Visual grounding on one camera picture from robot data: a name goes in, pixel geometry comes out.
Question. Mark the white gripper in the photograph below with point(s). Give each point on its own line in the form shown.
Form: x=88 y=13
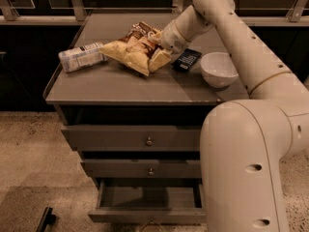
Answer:
x=173 y=38

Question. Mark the brown yellow chip bag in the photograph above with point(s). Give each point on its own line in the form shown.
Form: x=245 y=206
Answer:
x=134 y=50

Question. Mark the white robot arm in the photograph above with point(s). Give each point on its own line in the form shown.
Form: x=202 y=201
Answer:
x=242 y=142

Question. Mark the grey drawer cabinet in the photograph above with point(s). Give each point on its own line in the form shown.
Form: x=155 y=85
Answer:
x=113 y=95

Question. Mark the grey top drawer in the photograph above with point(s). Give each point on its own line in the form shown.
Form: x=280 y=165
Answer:
x=98 y=138

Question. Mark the grey drawer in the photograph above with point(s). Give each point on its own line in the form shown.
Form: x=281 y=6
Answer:
x=98 y=138
x=142 y=168
x=141 y=200

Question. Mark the grey middle drawer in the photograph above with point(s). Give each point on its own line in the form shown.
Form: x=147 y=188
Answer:
x=142 y=168

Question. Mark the grey bottom drawer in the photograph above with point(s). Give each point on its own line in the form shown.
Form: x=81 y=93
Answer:
x=141 y=200

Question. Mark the white ceramic bowl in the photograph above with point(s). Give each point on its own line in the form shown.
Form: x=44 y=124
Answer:
x=218 y=69

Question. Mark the clear plastic water bottle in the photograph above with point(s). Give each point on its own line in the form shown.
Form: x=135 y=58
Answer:
x=81 y=57

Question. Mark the metal window railing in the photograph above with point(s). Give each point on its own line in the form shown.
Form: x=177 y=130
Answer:
x=294 y=11

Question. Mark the black object on floor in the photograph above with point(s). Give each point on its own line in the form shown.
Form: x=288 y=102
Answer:
x=48 y=218

